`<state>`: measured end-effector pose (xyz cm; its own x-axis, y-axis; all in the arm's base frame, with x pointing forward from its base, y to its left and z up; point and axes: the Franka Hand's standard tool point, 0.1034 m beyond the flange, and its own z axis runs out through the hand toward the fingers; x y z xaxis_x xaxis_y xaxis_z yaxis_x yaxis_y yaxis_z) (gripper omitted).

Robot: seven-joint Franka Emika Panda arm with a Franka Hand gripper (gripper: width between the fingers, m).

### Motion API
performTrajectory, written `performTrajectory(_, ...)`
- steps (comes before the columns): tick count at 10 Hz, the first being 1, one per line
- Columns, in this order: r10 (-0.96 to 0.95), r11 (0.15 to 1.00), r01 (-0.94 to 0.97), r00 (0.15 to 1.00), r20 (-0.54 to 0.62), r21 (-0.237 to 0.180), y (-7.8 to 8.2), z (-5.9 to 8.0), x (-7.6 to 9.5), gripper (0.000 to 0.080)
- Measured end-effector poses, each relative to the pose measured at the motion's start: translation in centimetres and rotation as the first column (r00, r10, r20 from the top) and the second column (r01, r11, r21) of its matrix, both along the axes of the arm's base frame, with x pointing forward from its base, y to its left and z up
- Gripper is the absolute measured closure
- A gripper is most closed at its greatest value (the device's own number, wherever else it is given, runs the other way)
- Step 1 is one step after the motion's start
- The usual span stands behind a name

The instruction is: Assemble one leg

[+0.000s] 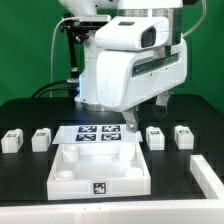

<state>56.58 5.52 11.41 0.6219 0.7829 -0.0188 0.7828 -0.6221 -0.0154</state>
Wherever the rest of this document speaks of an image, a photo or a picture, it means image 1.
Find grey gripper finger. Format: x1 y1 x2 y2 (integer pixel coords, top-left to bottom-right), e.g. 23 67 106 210
153 91 170 118
122 107 138 133

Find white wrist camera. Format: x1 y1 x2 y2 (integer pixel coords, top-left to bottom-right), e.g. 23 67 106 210
95 16 169 51

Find black cables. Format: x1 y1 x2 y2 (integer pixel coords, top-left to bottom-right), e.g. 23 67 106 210
30 79 80 99

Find black camera on mount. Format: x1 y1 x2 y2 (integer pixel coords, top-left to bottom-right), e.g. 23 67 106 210
60 15 111 33

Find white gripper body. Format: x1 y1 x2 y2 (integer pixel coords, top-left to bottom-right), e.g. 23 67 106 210
96 40 187 112

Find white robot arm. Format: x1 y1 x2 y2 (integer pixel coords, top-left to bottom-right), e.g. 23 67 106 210
58 0 187 132

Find black camera stand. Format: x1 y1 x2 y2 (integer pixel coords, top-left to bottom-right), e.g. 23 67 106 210
66 30 83 81

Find white sheet with tags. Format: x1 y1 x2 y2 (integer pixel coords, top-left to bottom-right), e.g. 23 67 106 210
53 124 142 144

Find white cable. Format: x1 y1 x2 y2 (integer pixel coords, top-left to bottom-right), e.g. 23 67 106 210
49 18 70 98

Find white L-shaped fence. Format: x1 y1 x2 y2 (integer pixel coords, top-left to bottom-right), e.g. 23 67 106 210
0 155 224 224

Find white square tabletop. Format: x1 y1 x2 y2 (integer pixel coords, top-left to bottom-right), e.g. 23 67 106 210
47 142 151 200

